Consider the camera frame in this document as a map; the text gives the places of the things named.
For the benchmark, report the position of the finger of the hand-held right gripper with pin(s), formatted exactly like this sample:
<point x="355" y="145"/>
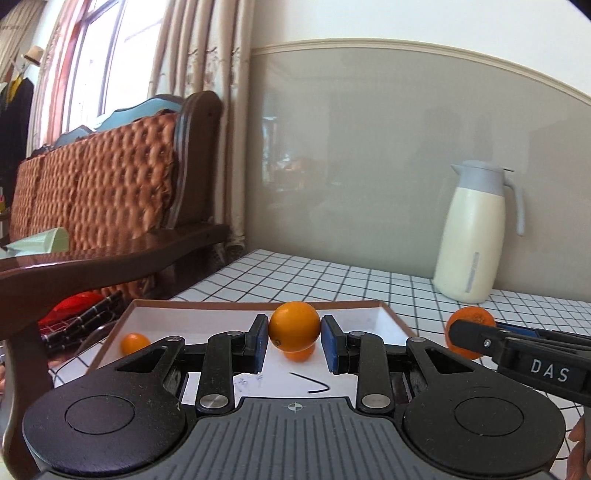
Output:
<point x="475" y="339"/>
<point x="545" y="339"/>

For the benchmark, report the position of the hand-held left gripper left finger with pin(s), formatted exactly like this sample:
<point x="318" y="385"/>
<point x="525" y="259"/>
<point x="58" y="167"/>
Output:
<point x="258" y="345"/>

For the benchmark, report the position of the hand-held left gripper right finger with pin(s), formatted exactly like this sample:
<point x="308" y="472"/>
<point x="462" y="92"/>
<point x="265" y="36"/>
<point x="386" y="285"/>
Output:
<point x="330" y="345"/>

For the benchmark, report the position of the large mandarin orange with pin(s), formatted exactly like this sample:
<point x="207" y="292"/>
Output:
<point x="300" y="356"/>

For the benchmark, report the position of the smooth yellow-orange citrus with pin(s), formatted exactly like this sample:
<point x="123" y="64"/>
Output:
<point x="294" y="325"/>

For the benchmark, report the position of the brown cardboard box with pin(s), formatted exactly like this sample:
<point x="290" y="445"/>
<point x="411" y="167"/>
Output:
<point x="194" y="318"/>

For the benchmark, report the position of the person's right hand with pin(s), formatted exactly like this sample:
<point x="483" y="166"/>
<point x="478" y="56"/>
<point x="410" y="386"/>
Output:
<point x="582" y="443"/>

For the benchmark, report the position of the white black-checked tablecloth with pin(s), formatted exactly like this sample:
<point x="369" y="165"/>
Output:
<point x="323" y="281"/>

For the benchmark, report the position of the cream thermos jug grey lid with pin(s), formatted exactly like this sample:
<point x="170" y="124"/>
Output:
<point x="471" y="240"/>

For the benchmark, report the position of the dark wooden sofa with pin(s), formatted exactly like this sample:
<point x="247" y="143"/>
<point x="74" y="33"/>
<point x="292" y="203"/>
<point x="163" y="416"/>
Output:
<point x="138" y="258"/>

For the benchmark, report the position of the red bag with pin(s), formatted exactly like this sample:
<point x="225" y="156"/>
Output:
<point x="74" y="304"/>

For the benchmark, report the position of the orange woven sofa cushion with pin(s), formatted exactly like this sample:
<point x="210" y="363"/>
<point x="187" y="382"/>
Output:
<point x="115" y="175"/>

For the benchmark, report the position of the pale green cloth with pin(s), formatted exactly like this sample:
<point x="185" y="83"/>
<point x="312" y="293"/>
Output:
<point x="46" y="242"/>

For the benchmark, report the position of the beige patterned curtain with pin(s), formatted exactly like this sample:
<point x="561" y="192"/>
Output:
<point x="221" y="92"/>

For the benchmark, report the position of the window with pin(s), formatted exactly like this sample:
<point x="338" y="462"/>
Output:
<point x="129" y="55"/>

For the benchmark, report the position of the dark hanging clothing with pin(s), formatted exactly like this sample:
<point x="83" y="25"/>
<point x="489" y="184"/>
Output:
<point x="16" y="120"/>

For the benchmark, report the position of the straw hat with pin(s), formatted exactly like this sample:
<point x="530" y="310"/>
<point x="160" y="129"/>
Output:
<point x="33" y="54"/>

